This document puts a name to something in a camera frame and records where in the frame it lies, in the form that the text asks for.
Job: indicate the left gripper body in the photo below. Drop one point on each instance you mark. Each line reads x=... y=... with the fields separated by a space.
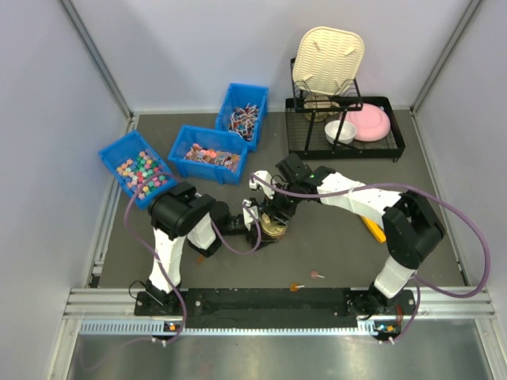
x=250 y=232

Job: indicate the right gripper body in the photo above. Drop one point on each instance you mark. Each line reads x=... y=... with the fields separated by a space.
x=278 y=208

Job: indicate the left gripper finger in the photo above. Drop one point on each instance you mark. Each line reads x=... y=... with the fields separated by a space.
x=253 y=206
x=260 y=242

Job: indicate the gold round lid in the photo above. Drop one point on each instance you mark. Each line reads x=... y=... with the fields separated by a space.
x=267 y=224

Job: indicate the clear round container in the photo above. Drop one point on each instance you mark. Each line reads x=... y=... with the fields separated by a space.
x=273 y=235

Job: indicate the blue candy bin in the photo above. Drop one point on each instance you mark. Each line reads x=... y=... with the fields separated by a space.
x=209 y=154
x=242 y=112
x=136 y=165

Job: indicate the black wire dish rack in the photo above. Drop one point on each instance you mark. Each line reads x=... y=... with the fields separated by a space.
x=307 y=138

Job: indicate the yellow plastic scoop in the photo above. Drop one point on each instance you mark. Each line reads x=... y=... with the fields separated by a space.
x=374 y=229

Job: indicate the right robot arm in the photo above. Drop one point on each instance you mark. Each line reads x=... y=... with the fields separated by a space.
x=409 y=223

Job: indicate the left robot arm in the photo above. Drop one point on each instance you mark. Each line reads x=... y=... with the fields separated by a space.
x=182 y=216

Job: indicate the spilled orange lollipop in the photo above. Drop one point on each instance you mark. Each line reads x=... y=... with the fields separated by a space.
x=296 y=287

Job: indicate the spilled pink lollipop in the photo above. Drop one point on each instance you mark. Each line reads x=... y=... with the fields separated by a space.
x=316 y=275

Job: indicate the white small bowl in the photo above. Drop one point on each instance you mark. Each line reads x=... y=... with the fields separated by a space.
x=343 y=130

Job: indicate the pink round plate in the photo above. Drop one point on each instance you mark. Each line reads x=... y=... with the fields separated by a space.
x=371 y=122

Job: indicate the beige square ribbed plate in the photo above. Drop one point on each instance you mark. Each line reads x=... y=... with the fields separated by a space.
x=327 y=60

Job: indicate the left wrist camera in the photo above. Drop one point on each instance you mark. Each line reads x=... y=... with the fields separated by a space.
x=250 y=220

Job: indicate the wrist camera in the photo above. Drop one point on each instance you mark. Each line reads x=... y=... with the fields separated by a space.
x=250 y=220
x=262 y=180

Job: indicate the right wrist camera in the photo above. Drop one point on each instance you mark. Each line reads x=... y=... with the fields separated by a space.
x=262 y=180

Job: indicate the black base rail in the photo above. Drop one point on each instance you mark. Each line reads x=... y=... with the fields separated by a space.
x=270 y=308

